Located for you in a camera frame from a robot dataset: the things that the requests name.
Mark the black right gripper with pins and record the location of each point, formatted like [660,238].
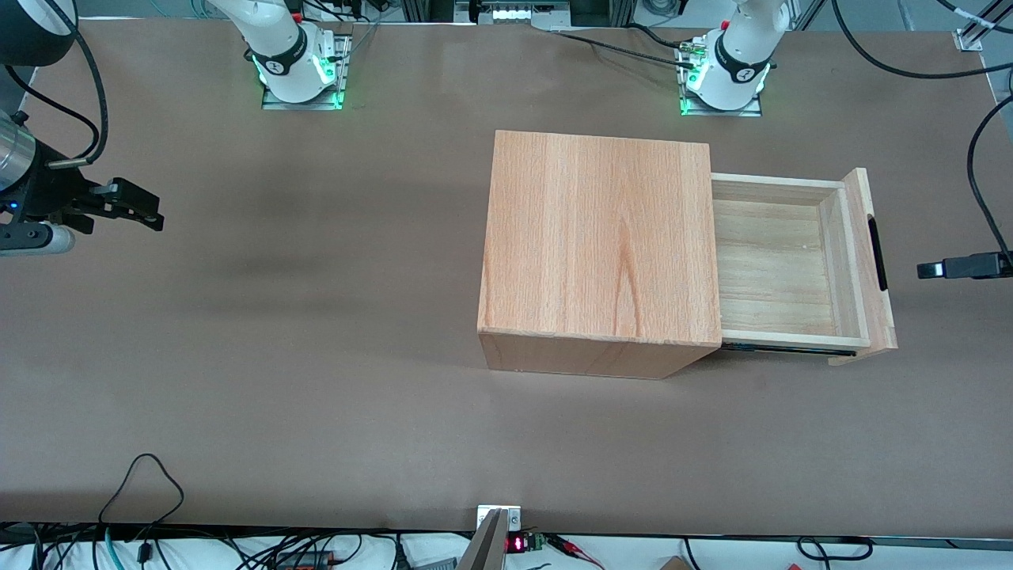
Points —
[49,198]

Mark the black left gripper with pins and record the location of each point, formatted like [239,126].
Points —
[972,266]

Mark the light wooden drawer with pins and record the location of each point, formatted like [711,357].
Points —
[775,269]

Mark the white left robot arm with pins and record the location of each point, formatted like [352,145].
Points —
[740,47]

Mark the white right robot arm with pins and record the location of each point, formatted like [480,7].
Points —
[277,39]

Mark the light wooden drawer cabinet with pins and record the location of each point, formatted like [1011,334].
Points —
[593,237]

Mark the brown cardboard piece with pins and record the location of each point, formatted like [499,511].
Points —
[674,564]

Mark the orange and black device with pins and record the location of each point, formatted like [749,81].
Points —
[309,560]

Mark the black equipment with white lights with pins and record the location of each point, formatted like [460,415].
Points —
[514,13]

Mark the red digit display module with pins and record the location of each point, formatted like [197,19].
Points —
[516,544]

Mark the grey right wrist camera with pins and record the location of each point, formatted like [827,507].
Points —
[39,240]

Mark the aluminium frame corner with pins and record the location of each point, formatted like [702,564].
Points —
[969,38]

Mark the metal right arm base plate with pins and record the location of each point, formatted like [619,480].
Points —
[345,55]

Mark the small metal bracket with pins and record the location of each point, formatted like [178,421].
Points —
[514,518]

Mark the grey camera mount bar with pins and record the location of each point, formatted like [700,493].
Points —
[487,546]

